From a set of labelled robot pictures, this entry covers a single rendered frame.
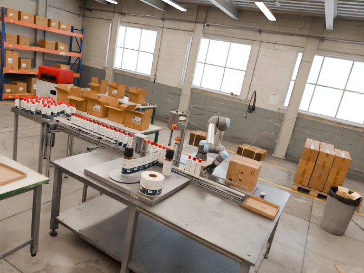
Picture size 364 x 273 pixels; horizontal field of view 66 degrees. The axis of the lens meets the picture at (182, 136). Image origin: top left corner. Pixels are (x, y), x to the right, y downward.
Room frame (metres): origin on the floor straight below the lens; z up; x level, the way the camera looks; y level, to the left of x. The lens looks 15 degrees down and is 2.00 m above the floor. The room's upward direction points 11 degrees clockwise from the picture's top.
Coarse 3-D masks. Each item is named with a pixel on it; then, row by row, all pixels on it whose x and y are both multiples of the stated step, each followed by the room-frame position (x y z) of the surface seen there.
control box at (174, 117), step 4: (172, 112) 2.96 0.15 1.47; (180, 112) 3.05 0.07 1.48; (172, 116) 2.94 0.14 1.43; (176, 116) 2.95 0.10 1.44; (168, 120) 3.01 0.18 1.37; (172, 120) 2.94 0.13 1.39; (176, 120) 2.95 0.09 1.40; (180, 120) 2.97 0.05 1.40; (168, 124) 2.99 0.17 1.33; (172, 124) 2.93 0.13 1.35; (176, 124) 2.95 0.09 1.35; (172, 128) 2.94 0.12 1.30; (176, 128) 2.96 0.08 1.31; (180, 128) 2.98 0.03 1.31; (184, 128) 3.01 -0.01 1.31
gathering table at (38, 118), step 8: (16, 112) 3.88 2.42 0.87; (24, 112) 3.79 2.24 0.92; (40, 112) 4.09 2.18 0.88; (16, 120) 3.95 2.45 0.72; (32, 120) 3.71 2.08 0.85; (40, 120) 3.63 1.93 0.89; (48, 120) 3.76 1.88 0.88; (16, 128) 3.95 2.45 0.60; (16, 136) 3.96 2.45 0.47; (40, 136) 3.67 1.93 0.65; (72, 136) 4.12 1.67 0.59; (16, 144) 3.96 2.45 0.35; (40, 144) 3.66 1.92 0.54; (72, 144) 4.13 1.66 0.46; (16, 152) 3.97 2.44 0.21; (40, 152) 3.66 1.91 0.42; (72, 152) 4.14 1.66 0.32; (16, 160) 3.97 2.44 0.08; (40, 160) 3.66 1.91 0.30; (40, 168) 3.66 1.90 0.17
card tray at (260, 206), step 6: (252, 198) 2.60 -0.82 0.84; (258, 198) 2.57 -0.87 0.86; (246, 204) 2.37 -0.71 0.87; (252, 204) 2.47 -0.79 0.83; (258, 204) 2.49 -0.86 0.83; (264, 204) 2.52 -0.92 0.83; (270, 204) 2.52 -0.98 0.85; (276, 204) 2.49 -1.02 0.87; (252, 210) 2.34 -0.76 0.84; (258, 210) 2.31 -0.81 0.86; (264, 210) 2.39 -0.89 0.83; (270, 210) 2.41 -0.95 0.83; (276, 210) 2.44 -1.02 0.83; (270, 216) 2.26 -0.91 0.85
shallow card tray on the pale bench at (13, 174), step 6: (0, 162) 2.31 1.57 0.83; (0, 168) 2.25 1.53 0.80; (6, 168) 2.28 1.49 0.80; (12, 168) 2.26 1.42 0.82; (0, 174) 2.15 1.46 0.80; (6, 174) 2.17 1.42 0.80; (12, 174) 2.19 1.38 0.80; (18, 174) 2.21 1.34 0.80; (24, 174) 2.18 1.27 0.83; (0, 180) 2.06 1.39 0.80; (6, 180) 2.02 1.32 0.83; (12, 180) 2.07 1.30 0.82
